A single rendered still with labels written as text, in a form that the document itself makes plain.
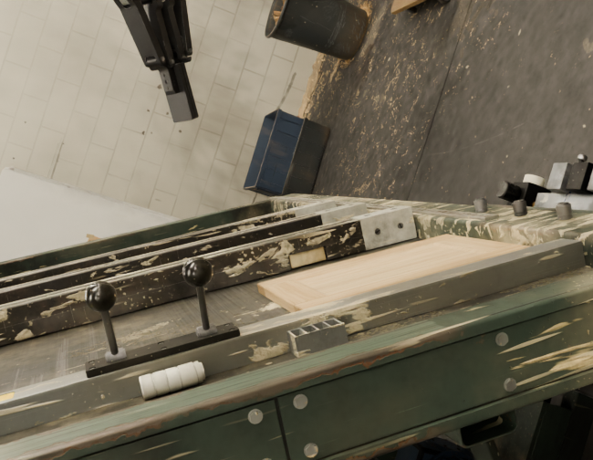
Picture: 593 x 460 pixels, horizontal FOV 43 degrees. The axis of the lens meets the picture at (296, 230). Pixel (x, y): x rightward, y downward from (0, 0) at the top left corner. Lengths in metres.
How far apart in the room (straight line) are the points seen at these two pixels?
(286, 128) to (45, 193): 1.77
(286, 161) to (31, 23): 2.33
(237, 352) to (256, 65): 5.67
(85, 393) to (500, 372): 0.50
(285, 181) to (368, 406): 4.76
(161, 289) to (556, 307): 0.90
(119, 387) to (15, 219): 4.06
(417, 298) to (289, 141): 4.52
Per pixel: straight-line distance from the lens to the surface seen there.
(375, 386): 0.80
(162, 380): 0.96
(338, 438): 0.80
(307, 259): 1.62
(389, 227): 1.67
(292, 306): 1.21
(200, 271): 0.93
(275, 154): 5.51
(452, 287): 1.09
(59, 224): 5.01
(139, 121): 6.41
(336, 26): 5.64
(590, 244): 1.19
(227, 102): 6.51
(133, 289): 1.55
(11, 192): 5.01
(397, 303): 1.06
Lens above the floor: 1.61
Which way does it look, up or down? 17 degrees down
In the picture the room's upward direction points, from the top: 72 degrees counter-clockwise
